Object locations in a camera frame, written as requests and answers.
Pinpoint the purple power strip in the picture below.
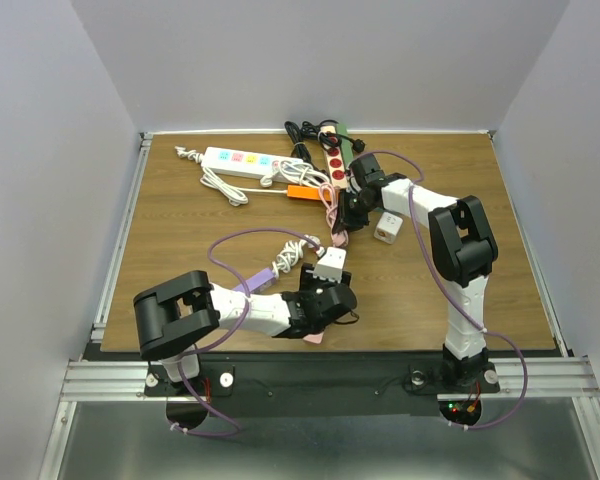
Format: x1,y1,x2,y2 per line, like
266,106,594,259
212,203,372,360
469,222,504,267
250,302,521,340
245,268,277,294

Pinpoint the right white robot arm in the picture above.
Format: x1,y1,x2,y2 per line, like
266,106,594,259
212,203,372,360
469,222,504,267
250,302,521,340
332,153,498,390

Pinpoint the white power strip cable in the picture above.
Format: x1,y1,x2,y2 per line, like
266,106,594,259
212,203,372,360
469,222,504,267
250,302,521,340
174,145,331,207

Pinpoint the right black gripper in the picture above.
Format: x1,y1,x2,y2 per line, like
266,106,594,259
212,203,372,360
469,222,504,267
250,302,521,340
336,185,378,231

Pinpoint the pink power strip cable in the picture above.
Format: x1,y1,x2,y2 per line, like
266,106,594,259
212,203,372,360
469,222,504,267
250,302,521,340
318,182,350,249

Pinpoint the white cube socket adapter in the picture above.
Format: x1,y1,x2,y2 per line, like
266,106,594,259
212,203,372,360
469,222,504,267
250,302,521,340
374,212,403,245

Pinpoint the pink power strip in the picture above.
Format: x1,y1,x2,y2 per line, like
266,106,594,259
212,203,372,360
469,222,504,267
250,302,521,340
303,333,324,344

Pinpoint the green power strip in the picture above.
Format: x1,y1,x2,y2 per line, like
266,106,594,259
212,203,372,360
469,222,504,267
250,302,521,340
335,123,354,166

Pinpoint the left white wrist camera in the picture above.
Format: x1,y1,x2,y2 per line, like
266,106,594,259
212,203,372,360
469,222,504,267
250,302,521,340
313,247,347,283

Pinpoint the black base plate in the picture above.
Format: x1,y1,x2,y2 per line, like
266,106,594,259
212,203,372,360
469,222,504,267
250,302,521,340
144,351,501,420

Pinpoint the orange power strip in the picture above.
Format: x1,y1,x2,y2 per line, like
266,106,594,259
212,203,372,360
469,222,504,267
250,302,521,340
286,185,331,201

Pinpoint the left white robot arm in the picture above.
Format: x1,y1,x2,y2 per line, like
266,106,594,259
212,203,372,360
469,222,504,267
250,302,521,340
133,264,357,394

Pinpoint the white purple-strip cable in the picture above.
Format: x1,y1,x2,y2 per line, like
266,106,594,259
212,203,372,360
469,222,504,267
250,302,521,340
270,238,324,277

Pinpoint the black coiled power cable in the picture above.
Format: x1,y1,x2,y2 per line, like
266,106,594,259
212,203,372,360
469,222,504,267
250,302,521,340
284,118,367,177

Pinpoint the beige red power strip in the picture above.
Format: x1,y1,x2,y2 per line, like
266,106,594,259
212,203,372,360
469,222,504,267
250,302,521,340
318,123,348,190

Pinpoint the white multicolour power strip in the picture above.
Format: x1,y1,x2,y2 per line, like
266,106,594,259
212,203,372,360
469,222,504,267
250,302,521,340
200,147,304,183

